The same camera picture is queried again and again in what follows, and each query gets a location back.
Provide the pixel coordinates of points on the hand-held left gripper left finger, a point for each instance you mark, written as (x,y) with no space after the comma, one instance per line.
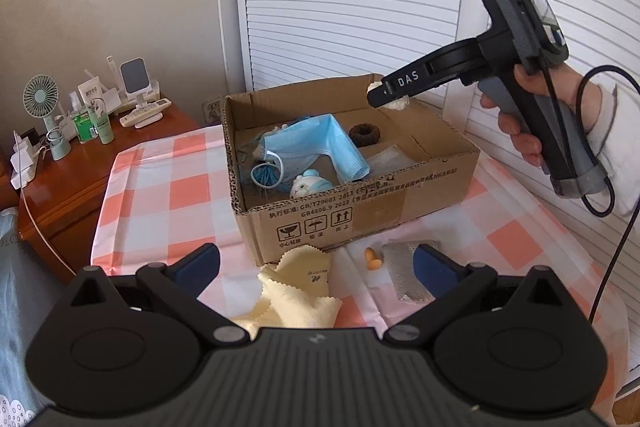
(197,268)

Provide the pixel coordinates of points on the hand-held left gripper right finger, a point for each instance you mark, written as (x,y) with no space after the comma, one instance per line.
(435,273)

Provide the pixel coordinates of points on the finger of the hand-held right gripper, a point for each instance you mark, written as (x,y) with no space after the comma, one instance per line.
(407,80)

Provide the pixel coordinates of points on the brown scrunchie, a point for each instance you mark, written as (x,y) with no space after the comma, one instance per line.
(365,136)

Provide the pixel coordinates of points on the blue face mask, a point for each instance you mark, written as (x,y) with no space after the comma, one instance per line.
(320,139)

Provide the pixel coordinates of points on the blue tasselled sachet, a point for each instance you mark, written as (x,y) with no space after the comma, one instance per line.
(265,177)

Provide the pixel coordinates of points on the brown cardboard box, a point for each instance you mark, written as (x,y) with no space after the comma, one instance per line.
(310,219)

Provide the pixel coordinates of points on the blue and white plush toy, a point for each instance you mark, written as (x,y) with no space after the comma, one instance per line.
(310,186)

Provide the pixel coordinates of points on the person's right forearm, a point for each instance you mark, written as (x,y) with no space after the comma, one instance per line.
(620,147)

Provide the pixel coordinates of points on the person's right hand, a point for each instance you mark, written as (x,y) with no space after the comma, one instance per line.
(570,94)

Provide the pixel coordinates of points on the orange earplug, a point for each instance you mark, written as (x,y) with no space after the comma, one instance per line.
(373,259)

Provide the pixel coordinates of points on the pink checked tablecloth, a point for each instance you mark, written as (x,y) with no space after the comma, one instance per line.
(150,207)

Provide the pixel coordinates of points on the wooden nightstand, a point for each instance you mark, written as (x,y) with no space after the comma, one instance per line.
(100,172)

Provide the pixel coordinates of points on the white remote control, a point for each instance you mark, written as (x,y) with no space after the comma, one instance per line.
(145,111)
(149,120)

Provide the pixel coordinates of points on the blue cloud print bed sheet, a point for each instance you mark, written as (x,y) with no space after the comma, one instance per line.
(20,307)

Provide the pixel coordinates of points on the green label pump bottle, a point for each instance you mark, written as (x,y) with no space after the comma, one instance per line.
(84,124)

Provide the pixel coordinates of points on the white stand mirror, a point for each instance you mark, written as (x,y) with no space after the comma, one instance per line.
(135,74)

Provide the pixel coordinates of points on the white power strip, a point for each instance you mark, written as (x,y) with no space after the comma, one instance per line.
(24,162)

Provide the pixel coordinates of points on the white cosmetic tube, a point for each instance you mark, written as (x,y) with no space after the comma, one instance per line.
(90,89)

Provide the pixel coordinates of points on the white toothbrush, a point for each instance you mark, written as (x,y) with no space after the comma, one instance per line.
(112,69)

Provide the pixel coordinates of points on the green desk fan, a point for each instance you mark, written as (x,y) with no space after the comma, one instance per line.
(40,94)

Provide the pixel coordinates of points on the white wall socket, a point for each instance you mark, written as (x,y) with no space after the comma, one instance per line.
(212,109)

